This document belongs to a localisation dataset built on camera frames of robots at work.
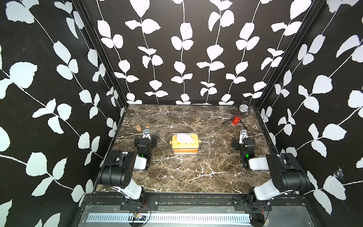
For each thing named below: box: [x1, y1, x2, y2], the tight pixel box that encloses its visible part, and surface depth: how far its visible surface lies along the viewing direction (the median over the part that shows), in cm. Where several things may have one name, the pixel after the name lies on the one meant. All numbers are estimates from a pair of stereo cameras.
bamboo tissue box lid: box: [169, 132, 202, 150], surface depth 90 cm
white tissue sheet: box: [176, 133, 194, 145], surface depth 89 cm
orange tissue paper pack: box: [173, 148, 199, 155], surface depth 92 cm
